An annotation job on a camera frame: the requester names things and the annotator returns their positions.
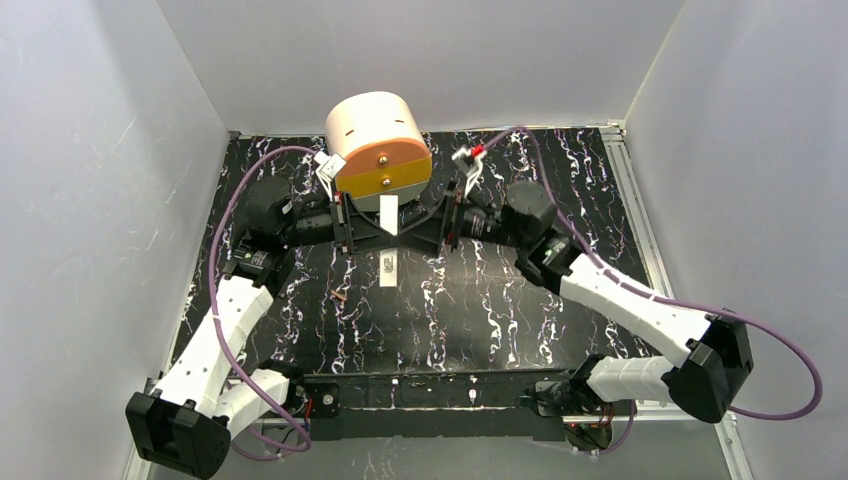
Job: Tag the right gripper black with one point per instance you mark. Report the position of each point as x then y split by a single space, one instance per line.
450 220

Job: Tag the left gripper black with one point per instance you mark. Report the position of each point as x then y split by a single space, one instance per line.
342 225

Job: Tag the white remote battery cover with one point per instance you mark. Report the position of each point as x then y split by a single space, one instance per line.
388 214

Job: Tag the white remote control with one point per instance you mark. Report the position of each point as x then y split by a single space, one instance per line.
388 268

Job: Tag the small brown battery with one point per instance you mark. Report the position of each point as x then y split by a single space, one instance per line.
339 296

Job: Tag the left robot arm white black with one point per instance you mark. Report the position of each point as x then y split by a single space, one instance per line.
189 418

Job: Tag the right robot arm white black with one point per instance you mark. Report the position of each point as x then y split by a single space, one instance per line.
702 361

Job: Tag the black marble pattern mat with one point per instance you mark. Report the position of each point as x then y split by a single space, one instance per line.
469 309

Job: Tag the round pastel drawer box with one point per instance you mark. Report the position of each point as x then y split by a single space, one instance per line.
383 149

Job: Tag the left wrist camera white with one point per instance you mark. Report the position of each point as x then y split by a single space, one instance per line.
327 168

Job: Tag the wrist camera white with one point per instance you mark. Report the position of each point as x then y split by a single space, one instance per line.
327 168
469 160

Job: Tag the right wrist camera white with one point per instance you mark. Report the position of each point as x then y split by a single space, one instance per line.
469 160

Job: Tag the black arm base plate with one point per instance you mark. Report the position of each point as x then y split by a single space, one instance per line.
520 423

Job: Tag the aluminium frame rail front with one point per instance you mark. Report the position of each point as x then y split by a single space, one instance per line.
325 397

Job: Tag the aluminium frame rail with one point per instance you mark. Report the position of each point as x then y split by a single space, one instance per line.
325 397
613 138

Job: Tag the aluminium frame rail right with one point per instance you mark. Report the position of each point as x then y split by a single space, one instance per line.
613 138

